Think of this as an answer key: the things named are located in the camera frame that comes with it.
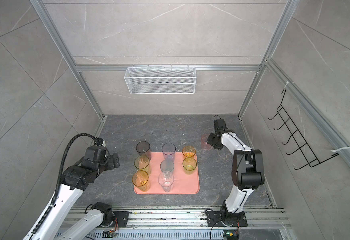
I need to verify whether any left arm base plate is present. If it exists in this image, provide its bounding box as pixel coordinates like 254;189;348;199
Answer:
109;211;130;228

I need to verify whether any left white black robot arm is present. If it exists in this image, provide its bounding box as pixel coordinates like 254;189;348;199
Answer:
24;133;120;240

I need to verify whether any short yellow glass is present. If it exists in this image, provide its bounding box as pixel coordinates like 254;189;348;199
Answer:
182;146;196;158

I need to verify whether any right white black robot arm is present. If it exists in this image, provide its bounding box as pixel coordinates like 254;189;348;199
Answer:
207;118;265;225

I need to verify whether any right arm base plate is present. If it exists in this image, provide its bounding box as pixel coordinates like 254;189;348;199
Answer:
205;209;248;228

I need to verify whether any light green tall glass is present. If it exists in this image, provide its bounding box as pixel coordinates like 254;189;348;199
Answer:
134;156;151;175

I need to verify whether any tall yellow glass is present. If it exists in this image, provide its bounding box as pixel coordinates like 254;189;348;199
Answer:
132;171;151;192

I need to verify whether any short green glass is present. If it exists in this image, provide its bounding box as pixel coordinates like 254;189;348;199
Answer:
182;158;198;175

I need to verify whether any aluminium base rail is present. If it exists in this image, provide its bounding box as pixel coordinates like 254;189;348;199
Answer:
41;208;293;230

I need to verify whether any clear glass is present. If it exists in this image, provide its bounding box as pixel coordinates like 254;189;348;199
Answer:
158;171;174;193

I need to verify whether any pink plastic tray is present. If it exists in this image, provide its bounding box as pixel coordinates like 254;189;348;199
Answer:
134;152;200;195

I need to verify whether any white wire mesh basket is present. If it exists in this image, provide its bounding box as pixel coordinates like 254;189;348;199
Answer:
124;67;197;95

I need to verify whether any pink short glass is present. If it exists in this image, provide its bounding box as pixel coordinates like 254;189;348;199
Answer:
201;134;212;151

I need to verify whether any dark grey tall glass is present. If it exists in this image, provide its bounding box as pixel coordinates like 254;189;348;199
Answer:
136;141;151;160

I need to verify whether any teal dimpled cup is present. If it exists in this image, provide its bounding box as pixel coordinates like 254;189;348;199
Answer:
160;160;175;173

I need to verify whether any tall blue glass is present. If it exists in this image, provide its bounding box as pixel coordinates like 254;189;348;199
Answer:
162;143;177;162

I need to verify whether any black wire hook rack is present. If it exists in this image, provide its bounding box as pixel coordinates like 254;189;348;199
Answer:
268;89;339;171

